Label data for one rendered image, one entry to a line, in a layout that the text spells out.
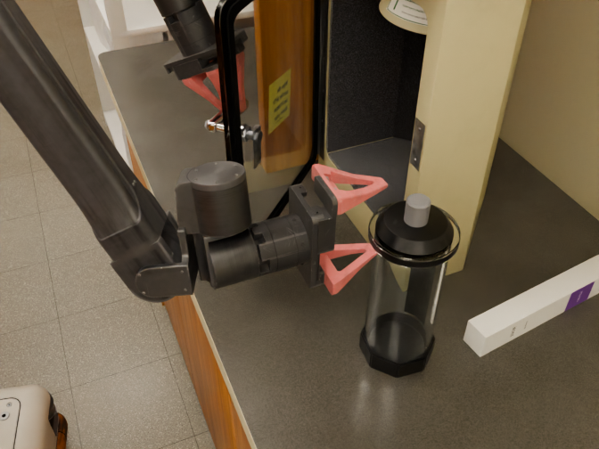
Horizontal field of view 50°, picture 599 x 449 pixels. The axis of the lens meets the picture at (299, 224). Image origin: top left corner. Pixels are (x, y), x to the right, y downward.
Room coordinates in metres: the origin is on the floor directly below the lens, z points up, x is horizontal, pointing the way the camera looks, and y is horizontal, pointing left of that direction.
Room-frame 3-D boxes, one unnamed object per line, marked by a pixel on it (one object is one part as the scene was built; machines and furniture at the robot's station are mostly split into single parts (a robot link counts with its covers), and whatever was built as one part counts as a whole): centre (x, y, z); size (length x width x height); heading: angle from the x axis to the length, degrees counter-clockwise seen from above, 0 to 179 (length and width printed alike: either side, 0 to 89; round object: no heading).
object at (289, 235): (0.51, 0.02, 1.20); 0.07 x 0.07 x 0.10; 23
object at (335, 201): (0.53, -0.05, 1.23); 0.09 x 0.07 x 0.07; 113
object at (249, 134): (0.71, 0.06, 1.18); 0.02 x 0.02 x 0.06; 67
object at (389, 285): (0.57, -0.14, 1.06); 0.11 x 0.11 x 0.21
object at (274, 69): (0.82, 0.03, 1.19); 0.30 x 0.01 x 0.40; 157
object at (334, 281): (0.53, -0.05, 1.16); 0.09 x 0.07 x 0.07; 113
